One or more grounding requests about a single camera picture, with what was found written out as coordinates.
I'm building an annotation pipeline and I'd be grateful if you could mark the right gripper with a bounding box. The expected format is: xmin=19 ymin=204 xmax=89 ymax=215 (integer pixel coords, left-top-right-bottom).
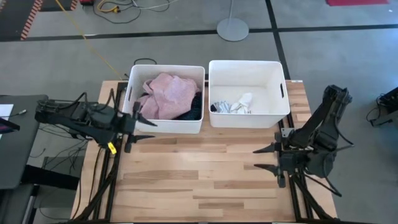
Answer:
xmin=252 ymin=141 xmax=312 ymax=189

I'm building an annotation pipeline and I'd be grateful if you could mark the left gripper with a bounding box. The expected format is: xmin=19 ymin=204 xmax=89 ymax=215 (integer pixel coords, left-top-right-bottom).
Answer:
xmin=116 ymin=101 xmax=159 ymax=154

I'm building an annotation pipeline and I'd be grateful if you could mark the pink shirt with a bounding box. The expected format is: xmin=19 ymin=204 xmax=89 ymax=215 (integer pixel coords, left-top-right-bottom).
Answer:
xmin=134 ymin=72 xmax=202 ymax=121

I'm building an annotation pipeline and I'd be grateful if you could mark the black garment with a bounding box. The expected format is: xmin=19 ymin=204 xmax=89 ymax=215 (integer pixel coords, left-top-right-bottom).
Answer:
xmin=173 ymin=91 xmax=203 ymax=121

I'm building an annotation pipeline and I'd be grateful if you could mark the plain white sock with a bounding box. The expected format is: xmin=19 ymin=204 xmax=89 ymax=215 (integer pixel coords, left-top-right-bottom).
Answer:
xmin=229 ymin=91 xmax=254 ymax=115

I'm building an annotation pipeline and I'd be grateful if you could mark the white sock with thin stripes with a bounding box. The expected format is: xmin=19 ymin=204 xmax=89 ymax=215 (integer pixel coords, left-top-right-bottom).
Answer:
xmin=218 ymin=100 xmax=233 ymax=114

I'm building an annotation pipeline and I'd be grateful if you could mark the white plastic bin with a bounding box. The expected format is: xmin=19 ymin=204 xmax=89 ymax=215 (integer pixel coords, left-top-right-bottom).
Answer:
xmin=121 ymin=63 xmax=206 ymax=135
xmin=208 ymin=59 xmax=292 ymax=129

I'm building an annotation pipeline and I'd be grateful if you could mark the black desk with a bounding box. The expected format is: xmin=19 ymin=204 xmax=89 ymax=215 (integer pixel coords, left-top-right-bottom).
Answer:
xmin=0 ymin=94 xmax=49 ymax=190

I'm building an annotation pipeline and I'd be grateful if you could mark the dark tablet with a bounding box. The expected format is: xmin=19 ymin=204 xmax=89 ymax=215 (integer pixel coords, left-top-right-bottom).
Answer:
xmin=0 ymin=117 xmax=21 ymax=136

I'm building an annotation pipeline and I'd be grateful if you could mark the grey round stand base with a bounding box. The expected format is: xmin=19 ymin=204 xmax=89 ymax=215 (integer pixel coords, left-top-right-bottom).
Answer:
xmin=216 ymin=0 xmax=250 ymax=42

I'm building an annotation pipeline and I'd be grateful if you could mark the white paper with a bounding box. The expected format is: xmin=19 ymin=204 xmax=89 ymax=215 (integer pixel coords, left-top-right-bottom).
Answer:
xmin=0 ymin=103 xmax=15 ymax=119

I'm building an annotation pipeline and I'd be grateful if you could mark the black ramp with striped edge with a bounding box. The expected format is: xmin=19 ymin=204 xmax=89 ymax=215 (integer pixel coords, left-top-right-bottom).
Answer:
xmin=0 ymin=0 xmax=44 ymax=42

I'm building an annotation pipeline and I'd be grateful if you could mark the red mat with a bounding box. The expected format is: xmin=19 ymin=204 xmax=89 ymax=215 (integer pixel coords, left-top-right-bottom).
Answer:
xmin=325 ymin=0 xmax=391 ymax=7

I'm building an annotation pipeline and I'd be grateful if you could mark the grey metal bracket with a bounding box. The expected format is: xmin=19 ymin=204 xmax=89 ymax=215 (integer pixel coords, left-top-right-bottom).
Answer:
xmin=280 ymin=126 xmax=295 ymax=138

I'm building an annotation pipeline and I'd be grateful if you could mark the black cable bundle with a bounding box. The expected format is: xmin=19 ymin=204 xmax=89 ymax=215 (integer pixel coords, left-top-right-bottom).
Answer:
xmin=29 ymin=119 xmax=91 ymax=175

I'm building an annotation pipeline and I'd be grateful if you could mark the black cable loop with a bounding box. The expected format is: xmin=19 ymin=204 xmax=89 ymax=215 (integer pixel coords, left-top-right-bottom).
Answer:
xmin=133 ymin=57 xmax=158 ymax=67

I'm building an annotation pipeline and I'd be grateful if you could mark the yellow floor cable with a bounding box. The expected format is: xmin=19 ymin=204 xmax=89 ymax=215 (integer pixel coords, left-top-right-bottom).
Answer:
xmin=55 ymin=0 xmax=123 ymax=81

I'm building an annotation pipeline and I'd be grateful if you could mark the black floor cable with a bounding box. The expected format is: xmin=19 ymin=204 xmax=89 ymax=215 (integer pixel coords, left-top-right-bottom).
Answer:
xmin=92 ymin=0 xmax=172 ymax=25

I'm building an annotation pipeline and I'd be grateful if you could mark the white floor cable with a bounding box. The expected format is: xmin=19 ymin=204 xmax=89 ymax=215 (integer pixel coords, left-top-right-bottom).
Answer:
xmin=130 ymin=0 xmax=180 ymax=11

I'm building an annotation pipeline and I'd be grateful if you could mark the yellow coiled cable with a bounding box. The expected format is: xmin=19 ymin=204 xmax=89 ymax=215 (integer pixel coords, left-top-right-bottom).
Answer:
xmin=96 ymin=0 xmax=121 ymax=14

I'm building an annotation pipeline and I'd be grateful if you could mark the black device with cables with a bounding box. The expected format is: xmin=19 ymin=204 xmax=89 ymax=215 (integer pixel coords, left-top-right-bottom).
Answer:
xmin=366 ymin=86 xmax=398 ymax=128

